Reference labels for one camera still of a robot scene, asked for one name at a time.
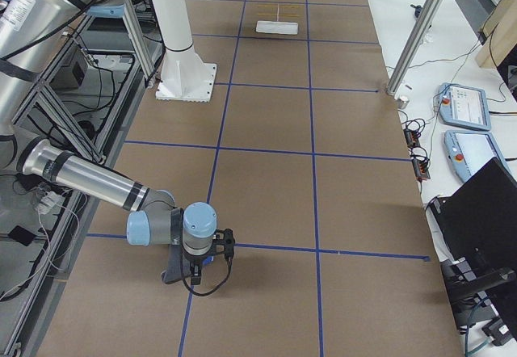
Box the white rack base tray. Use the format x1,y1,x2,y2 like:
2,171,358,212
255,20,299,36

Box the white pedestal base plate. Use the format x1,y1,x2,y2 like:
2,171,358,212
155,61,217,103

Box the teach pendant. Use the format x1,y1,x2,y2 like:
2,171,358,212
436,82,491,131
443,130,510,183

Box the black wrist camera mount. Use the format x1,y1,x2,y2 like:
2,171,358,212
211,229,236,260

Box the wooden rack bar inner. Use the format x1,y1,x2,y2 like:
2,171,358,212
257,12,300,20

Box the aluminium frame post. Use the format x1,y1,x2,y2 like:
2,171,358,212
386,0,443,96

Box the grey and blue towel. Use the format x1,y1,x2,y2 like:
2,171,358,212
161,208,214,284

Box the white pedestal column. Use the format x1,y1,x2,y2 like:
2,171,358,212
152,0,193,53

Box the lower teach pendant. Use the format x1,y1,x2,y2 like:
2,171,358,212
443,130,510,183

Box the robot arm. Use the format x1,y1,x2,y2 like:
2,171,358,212
1,0,233,288

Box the black monitor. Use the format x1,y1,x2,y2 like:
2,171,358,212
430,157,516,271

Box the black braided camera cable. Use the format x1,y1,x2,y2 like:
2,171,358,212
180,251,233,297

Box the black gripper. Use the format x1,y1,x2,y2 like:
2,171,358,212
183,251,207,285

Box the upper teach pendant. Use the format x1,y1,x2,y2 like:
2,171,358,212
436,82,491,131

